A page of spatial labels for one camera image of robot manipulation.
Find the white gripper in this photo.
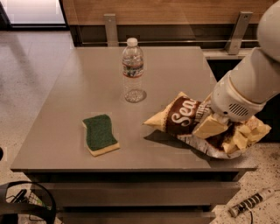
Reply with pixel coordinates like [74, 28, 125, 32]
[192, 71, 266, 139]

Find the brown chip bag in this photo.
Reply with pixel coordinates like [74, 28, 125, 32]
[144, 92, 271, 159]

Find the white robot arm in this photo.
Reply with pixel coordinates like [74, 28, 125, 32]
[192, 0, 280, 138]

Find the white power strip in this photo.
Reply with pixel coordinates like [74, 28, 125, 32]
[228, 188, 275, 218]

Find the clear plastic water bottle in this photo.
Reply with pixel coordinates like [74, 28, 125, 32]
[122, 38, 146, 103]

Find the green yellow sponge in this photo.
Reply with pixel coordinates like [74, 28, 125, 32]
[82, 114, 120, 157]

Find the grey table with drawers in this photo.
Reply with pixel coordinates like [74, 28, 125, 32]
[11, 47, 256, 224]

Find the right metal bracket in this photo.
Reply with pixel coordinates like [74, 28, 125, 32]
[225, 11, 253, 55]

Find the metal bracket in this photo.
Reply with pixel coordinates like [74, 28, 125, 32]
[103, 13, 119, 46]
[225, 11, 253, 55]

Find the left metal bracket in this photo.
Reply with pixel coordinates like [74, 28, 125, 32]
[103, 13, 119, 46]

